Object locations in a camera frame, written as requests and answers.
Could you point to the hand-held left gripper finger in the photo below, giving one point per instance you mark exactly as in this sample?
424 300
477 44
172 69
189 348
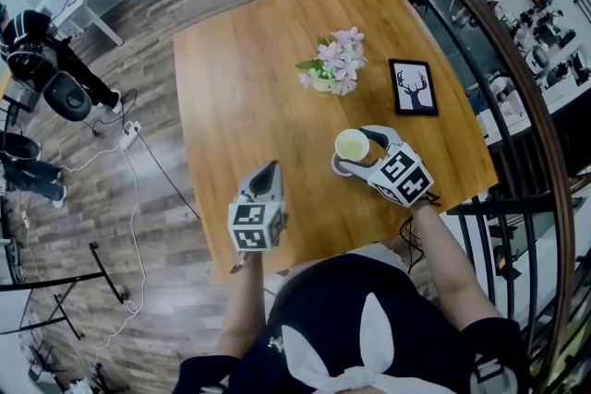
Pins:
276 184
249 182

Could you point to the person's dark top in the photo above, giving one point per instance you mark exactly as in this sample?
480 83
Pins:
323 300

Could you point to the black framed deer picture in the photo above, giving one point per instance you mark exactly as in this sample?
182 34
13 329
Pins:
413 87

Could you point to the white bow cloth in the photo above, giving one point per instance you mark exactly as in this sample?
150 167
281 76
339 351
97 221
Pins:
376 327

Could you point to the black frame glass desk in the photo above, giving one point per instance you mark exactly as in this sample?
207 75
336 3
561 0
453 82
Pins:
108 272

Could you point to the red paper cup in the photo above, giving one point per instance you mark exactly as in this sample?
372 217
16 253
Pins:
335 163

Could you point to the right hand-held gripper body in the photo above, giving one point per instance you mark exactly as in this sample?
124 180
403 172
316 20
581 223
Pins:
401 175

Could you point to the person's right forearm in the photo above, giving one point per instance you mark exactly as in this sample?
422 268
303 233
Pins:
443 263

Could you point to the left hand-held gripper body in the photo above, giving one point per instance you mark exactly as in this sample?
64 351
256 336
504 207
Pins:
254 226

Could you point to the person's left forearm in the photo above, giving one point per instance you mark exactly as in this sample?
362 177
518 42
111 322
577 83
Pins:
242 314

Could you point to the black railing with wooden handrail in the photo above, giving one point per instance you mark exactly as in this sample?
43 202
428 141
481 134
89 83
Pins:
549 120

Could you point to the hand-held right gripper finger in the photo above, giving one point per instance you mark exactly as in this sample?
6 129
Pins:
388 136
362 170

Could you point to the black round device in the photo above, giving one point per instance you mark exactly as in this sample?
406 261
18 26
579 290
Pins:
69 97

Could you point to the white power strip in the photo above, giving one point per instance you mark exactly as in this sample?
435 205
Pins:
129 136

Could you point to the pink flowers in white pot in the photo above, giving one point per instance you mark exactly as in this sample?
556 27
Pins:
337 60

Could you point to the yellow paper cup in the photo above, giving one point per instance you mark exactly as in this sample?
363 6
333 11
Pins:
352 145

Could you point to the yellow top black leg table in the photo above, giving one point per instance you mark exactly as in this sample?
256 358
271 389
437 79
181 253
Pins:
9 83

